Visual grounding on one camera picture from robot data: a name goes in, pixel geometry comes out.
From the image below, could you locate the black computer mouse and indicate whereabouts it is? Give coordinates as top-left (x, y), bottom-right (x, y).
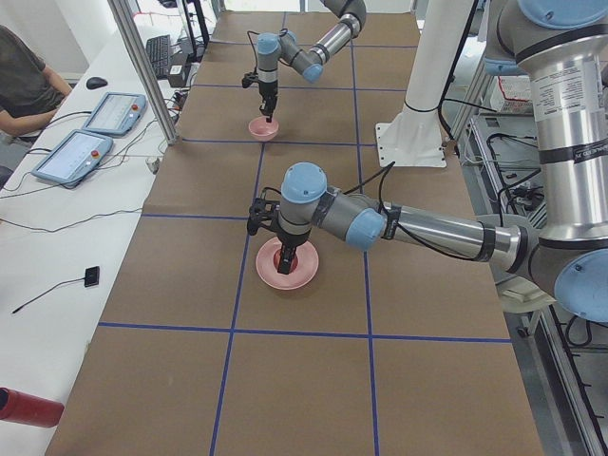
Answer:
top-left (85, 77), bottom-right (108, 90)

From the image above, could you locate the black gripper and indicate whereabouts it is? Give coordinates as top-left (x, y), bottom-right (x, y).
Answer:
top-left (277, 231), bottom-right (310, 275)
top-left (258, 81), bottom-right (278, 124)

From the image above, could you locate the aluminium frame post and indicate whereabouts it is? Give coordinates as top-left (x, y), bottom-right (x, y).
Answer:
top-left (107, 0), bottom-right (178, 145)

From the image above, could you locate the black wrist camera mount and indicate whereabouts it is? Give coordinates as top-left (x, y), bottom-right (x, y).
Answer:
top-left (246, 198), bottom-right (279, 236)
top-left (241, 71), bottom-right (259, 88)

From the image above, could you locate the black keyboard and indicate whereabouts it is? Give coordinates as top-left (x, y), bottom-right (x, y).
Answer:
top-left (145, 34), bottom-right (171, 80)

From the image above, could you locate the pink plate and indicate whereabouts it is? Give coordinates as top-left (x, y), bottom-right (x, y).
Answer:
top-left (256, 237), bottom-right (319, 291)

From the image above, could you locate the seated person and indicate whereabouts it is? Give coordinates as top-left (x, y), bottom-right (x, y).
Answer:
top-left (1, 26), bottom-right (72, 137)

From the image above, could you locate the blue teach pendant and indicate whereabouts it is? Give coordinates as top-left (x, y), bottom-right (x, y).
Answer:
top-left (83, 92), bottom-right (147, 137)
top-left (31, 129), bottom-right (114, 188)

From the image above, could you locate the blue teach pendant far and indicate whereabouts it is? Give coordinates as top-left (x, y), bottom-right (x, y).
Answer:
top-left (83, 92), bottom-right (147, 137)

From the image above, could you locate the pink bowl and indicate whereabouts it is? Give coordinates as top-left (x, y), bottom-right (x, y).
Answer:
top-left (248, 116), bottom-right (279, 143)

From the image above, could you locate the blue teach pendant near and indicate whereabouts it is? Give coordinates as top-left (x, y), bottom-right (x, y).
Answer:
top-left (31, 129), bottom-right (114, 188)

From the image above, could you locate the small black pad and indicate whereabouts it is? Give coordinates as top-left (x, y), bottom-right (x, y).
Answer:
top-left (84, 266), bottom-right (101, 288)

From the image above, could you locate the red apple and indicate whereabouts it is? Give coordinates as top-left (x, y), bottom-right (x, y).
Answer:
top-left (273, 251), bottom-right (298, 275)

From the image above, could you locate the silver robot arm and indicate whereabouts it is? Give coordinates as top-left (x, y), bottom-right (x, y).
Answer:
top-left (241, 0), bottom-right (367, 123)
top-left (271, 1), bottom-right (607, 322)

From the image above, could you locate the white camera mast base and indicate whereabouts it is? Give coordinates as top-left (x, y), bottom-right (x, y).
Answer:
top-left (376, 0), bottom-right (477, 167)

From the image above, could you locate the red bottle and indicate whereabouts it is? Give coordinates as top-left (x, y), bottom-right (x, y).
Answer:
top-left (1, 388), bottom-right (65, 428)

